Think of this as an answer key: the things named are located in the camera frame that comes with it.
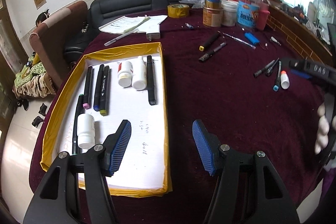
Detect clear jar orange label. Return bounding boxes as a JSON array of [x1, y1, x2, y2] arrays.
[[202, 0, 224, 28]]

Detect plain white pill bottle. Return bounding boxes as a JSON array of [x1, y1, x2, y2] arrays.
[[77, 113, 95, 150]]

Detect black marker pink caps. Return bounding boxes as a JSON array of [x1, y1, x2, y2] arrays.
[[82, 66, 94, 109]]

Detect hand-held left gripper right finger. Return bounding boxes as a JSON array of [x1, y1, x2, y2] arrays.
[[192, 120, 300, 224]]

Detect white bottle orange cap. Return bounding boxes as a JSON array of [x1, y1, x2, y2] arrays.
[[280, 70, 290, 90]]

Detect small dark pen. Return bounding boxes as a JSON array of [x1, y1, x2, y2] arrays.
[[253, 59, 275, 78]]

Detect yellow-taped white tray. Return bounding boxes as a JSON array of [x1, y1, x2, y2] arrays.
[[40, 42, 172, 198]]

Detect clear jar blue label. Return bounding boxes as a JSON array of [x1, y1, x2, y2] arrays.
[[237, 0, 261, 29]]

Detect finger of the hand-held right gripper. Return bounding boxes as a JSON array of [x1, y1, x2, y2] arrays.
[[289, 59, 313, 79]]

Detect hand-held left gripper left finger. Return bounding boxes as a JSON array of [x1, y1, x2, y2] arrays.
[[23, 119, 132, 224]]

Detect white bottle red label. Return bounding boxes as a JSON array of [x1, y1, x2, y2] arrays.
[[117, 60, 134, 88]]

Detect white pen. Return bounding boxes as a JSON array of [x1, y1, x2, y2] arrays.
[[104, 29, 140, 47]]

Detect black marker light-blue cap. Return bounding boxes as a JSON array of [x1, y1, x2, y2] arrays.
[[273, 60, 282, 92]]

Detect black marker green caps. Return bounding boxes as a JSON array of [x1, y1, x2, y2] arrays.
[[72, 94, 85, 155]]

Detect black marker grey cap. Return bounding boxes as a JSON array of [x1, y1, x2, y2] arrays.
[[146, 55, 158, 106]]

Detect clear gel pen black grip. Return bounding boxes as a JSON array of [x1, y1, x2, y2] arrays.
[[198, 42, 227, 62]]

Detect brown armchair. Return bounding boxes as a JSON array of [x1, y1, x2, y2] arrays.
[[29, 1, 89, 91]]

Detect wooden cabinet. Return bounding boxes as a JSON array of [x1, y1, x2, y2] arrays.
[[266, 5, 336, 65]]

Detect bottle in pink knitted sleeve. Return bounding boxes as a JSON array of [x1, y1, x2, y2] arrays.
[[256, 0, 270, 31]]

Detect white plastic tub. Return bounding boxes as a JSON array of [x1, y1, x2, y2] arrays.
[[221, 0, 238, 27]]

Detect black marker blue cap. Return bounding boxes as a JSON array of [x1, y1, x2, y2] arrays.
[[93, 64, 105, 111]]

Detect thin pen refill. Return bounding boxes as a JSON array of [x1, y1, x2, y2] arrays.
[[222, 33, 257, 49]]

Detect tall white nozzle bottle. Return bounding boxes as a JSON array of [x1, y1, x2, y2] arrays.
[[131, 55, 147, 91]]

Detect white charger plug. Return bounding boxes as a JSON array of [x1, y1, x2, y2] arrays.
[[146, 24, 161, 41]]

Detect black bag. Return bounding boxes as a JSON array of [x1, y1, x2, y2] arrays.
[[64, 22, 99, 63]]

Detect black marker yellow caps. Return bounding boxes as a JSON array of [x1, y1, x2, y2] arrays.
[[198, 31, 221, 52]]

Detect blue battery pack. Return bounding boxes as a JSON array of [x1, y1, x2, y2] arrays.
[[244, 32, 268, 51]]

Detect black marker olive caps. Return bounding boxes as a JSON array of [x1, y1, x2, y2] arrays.
[[99, 65, 111, 117]]

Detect yellow tape roll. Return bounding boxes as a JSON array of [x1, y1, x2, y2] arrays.
[[167, 3, 190, 19]]

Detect person's right hand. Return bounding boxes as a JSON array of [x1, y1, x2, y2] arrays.
[[314, 103, 331, 155]]

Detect black leather sofa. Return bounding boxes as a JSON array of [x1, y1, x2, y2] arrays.
[[88, 0, 208, 20]]

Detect white paper sheets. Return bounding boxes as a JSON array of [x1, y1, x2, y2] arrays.
[[99, 14, 168, 34]]

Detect gold foil tape roll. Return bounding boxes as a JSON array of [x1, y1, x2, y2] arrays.
[[204, 0, 222, 10]]

